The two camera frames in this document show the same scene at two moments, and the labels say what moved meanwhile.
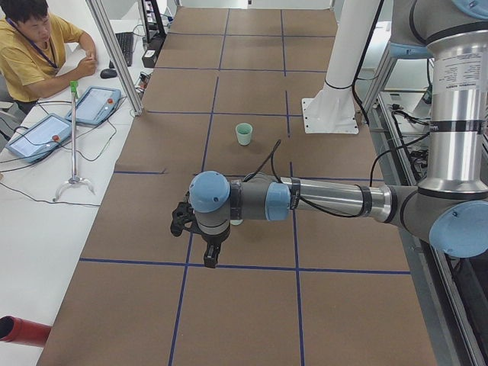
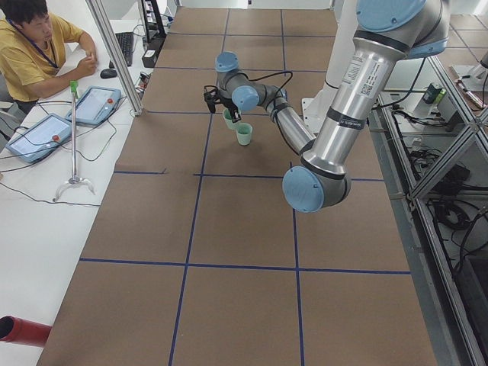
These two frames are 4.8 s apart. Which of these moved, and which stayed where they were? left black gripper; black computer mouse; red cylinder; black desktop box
Moved: left black gripper
Stayed: red cylinder; black computer mouse; black desktop box
